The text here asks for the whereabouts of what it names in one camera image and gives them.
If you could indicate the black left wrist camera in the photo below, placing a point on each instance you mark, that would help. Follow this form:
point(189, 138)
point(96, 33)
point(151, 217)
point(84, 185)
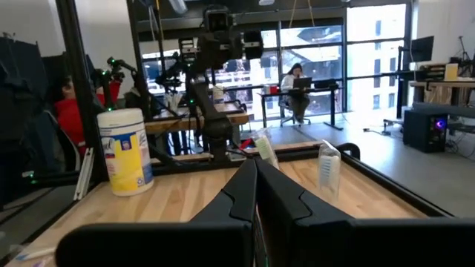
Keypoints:
point(217, 20)

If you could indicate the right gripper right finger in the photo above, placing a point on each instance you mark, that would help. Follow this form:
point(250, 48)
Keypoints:
point(334, 241)

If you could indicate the black computer tower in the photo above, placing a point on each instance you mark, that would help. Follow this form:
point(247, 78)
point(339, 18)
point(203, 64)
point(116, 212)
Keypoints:
point(423, 130)

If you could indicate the wooden workbench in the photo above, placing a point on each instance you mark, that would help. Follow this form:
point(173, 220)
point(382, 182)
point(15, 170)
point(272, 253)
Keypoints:
point(441, 84)

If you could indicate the blue white toothbrush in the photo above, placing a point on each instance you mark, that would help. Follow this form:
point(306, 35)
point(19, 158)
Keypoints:
point(328, 174)
point(33, 254)

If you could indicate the yellow white wipes canister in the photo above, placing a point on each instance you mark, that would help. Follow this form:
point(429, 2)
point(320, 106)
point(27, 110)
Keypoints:
point(126, 155)

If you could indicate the person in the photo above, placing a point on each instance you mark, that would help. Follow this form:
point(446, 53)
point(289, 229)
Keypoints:
point(68, 118)
point(293, 81)

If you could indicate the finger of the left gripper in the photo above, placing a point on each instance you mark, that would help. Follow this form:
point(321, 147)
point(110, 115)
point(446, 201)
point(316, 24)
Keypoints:
point(228, 52)
point(211, 52)

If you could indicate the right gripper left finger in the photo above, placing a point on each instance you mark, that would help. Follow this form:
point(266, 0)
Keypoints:
point(208, 241)

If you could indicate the black desk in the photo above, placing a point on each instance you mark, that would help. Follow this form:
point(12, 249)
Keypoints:
point(323, 89)

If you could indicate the black aluminium table frame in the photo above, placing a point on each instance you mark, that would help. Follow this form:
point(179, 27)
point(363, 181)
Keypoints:
point(395, 185)

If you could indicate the white aluminium profiles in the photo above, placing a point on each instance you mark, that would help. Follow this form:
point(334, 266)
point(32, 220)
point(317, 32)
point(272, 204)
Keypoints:
point(84, 174)

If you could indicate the yellow box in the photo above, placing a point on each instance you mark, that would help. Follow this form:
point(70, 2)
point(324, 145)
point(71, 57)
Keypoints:
point(451, 72)

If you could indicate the red cup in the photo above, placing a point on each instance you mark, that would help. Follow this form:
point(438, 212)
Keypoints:
point(274, 89)

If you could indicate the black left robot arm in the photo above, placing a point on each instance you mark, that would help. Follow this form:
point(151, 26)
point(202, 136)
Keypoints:
point(217, 126)

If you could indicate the dark laptop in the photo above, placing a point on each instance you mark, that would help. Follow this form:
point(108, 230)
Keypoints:
point(302, 82)

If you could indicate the black partition panel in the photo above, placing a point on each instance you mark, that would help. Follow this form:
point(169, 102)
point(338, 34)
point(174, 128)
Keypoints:
point(26, 111)

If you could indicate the purple white toothbrush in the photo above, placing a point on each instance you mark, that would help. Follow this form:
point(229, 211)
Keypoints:
point(42, 263)

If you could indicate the black monitor on stand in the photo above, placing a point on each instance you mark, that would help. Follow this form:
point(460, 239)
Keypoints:
point(422, 49)

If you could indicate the green white toothbrush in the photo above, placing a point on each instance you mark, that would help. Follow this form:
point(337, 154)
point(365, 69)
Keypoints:
point(265, 148)

